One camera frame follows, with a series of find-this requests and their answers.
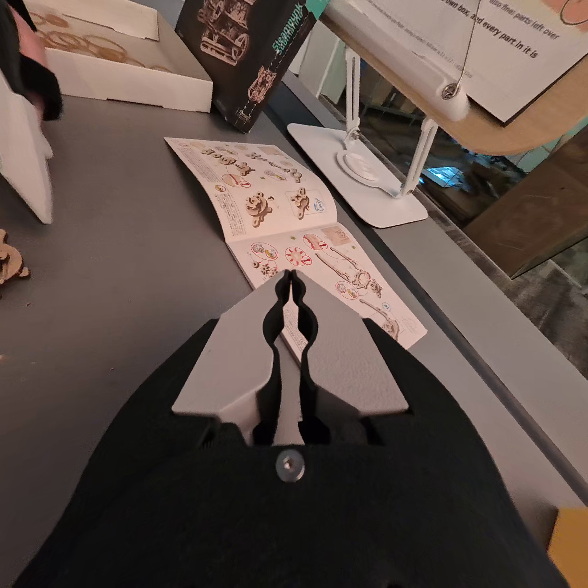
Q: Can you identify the person's left hand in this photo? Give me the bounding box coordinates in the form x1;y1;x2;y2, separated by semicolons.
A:
13;9;47;65

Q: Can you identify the illustrated instruction booklet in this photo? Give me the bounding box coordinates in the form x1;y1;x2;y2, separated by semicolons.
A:
164;136;428;364

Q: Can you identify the white document stand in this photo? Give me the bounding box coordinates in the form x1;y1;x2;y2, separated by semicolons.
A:
287;0;471;229

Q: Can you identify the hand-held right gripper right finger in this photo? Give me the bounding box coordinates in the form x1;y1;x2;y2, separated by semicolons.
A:
292;269;410;445

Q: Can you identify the thin metal wire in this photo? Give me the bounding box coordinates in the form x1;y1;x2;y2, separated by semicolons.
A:
448;0;483;92

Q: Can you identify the black model kit box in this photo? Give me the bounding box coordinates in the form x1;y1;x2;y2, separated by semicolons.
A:
175;0;322;135

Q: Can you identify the pile of wooden rings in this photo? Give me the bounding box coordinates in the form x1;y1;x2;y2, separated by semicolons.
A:
30;11;173;74

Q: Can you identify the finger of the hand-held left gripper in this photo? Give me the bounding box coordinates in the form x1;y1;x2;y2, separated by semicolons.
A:
0;69;53;226

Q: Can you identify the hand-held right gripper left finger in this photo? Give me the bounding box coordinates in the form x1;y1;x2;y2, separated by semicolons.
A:
172;269;294;446

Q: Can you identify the yellow cardboard box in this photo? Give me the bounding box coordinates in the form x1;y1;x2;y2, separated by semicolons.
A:
547;507;588;588

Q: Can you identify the white cardboard box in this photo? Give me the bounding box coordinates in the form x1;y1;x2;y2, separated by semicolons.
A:
21;0;214;113

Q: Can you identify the round wooden model assembly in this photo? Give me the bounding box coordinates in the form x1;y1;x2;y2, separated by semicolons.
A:
0;229;31;299

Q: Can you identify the printed paper sheet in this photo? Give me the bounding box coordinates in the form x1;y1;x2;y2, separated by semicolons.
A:
363;0;588;124

